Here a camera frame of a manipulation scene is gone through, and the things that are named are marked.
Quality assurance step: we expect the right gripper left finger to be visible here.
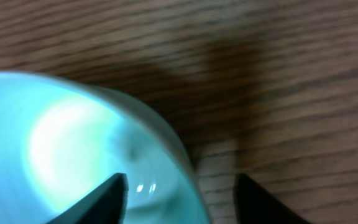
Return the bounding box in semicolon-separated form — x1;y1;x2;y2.
48;173;128;224

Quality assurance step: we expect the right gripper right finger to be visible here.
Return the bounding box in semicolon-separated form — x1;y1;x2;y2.
233;174;310;224

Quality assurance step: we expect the green-blue bowl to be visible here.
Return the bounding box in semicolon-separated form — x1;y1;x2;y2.
0;71;211;223

